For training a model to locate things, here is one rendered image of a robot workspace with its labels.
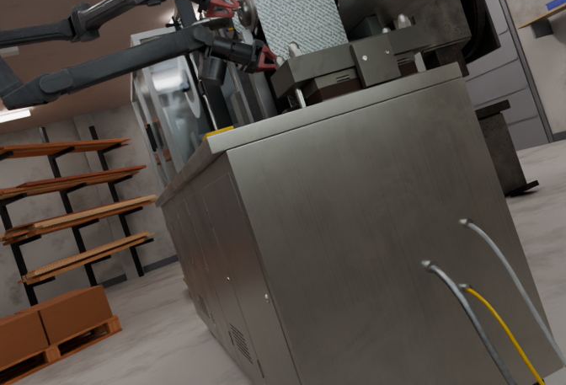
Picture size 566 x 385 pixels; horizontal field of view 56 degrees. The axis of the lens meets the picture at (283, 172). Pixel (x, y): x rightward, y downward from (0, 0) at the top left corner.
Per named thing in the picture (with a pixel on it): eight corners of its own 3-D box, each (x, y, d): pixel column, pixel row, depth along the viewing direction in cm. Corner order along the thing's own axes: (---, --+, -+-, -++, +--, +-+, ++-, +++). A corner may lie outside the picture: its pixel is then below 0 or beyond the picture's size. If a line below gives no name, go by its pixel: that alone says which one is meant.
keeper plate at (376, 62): (363, 88, 130) (349, 46, 130) (397, 77, 133) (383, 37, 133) (367, 85, 127) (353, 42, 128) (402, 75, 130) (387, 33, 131)
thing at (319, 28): (281, 84, 146) (259, 21, 146) (355, 63, 153) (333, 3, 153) (281, 83, 145) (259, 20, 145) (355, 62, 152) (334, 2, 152)
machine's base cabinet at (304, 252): (200, 329, 352) (159, 206, 353) (288, 293, 371) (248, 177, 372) (354, 538, 111) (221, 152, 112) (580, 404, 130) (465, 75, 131)
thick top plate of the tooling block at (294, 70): (277, 98, 140) (269, 77, 140) (403, 62, 152) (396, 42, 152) (295, 82, 125) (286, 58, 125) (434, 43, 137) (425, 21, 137)
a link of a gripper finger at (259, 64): (284, 74, 143) (251, 65, 141) (277, 81, 150) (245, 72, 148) (288, 50, 144) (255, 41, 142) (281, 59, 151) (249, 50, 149)
